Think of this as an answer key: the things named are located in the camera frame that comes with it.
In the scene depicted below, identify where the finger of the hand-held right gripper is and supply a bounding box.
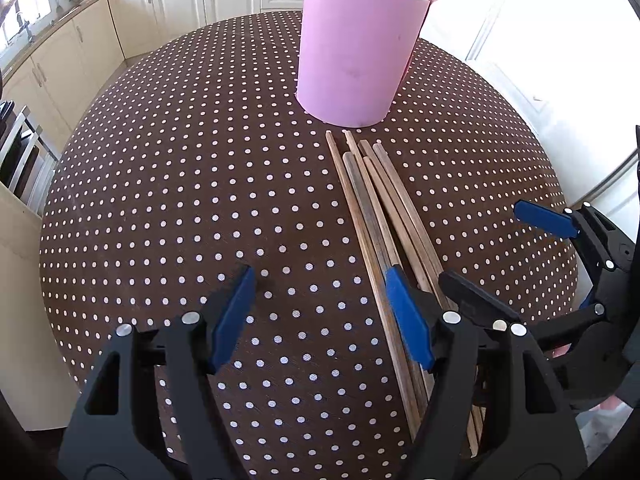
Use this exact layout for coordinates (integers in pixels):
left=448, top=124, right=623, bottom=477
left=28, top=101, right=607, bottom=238
left=514, top=200, right=632, bottom=273
left=439, top=270, right=608, bottom=351

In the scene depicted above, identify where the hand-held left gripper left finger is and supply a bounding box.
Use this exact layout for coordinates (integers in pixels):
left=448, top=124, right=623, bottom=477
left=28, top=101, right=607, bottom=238
left=57, top=265, right=258, bottom=477

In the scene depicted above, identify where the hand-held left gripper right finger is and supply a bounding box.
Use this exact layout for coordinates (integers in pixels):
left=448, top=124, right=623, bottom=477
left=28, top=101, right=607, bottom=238
left=384, top=267, right=588, bottom=480

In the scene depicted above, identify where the pile of wooden chopsticks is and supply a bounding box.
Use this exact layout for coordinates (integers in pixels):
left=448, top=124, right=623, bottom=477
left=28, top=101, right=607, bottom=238
left=325, top=130, right=486, bottom=458

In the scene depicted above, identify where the pink paper cup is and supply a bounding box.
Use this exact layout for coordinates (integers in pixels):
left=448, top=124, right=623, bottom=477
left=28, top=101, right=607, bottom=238
left=295, top=0, right=437, bottom=128

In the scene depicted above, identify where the person's right hand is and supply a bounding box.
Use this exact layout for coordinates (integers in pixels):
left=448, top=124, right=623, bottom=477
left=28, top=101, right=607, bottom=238
left=599, top=392, right=633, bottom=413

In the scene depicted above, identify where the brown polka dot tablecloth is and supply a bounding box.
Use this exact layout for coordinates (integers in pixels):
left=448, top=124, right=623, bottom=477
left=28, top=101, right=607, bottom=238
left=39, top=10, right=583, bottom=480

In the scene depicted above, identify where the white panel door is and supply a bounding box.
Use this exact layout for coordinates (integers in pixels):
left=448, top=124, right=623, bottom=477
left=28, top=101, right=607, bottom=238
left=460, top=0, right=640, bottom=221

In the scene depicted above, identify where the beige panel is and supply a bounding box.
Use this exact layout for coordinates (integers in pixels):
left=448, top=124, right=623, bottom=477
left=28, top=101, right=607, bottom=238
left=0, top=180, right=83, bottom=433

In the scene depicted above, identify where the metal storage rack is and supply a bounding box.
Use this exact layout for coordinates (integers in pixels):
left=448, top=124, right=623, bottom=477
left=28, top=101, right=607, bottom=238
left=0, top=100, right=58, bottom=216

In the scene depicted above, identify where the steel faucet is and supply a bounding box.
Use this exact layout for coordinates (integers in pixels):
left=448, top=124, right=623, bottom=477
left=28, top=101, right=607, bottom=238
left=15, top=7, right=36, bottom=43

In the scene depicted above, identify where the kitchen window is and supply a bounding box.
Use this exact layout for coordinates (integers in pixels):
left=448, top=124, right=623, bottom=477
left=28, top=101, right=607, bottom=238
left=0, top=0, right=26, bottom=61

